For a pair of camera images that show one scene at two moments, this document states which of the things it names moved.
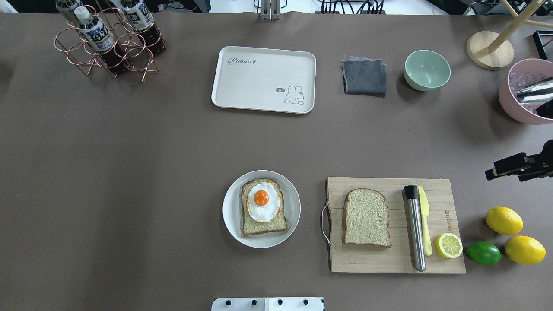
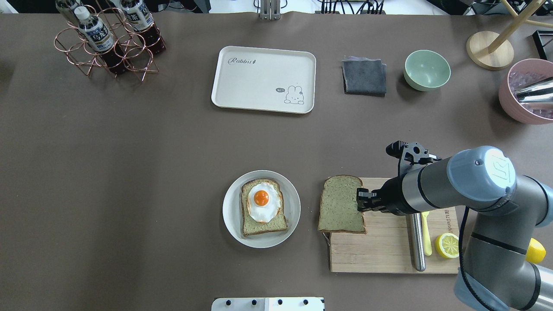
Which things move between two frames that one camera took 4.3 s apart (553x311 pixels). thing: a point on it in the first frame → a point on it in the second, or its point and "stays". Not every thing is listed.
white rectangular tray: [270, 10] stays
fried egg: [264, 202] stays
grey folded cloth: [364, 76] stays
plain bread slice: [367, 216] → [338, 211]
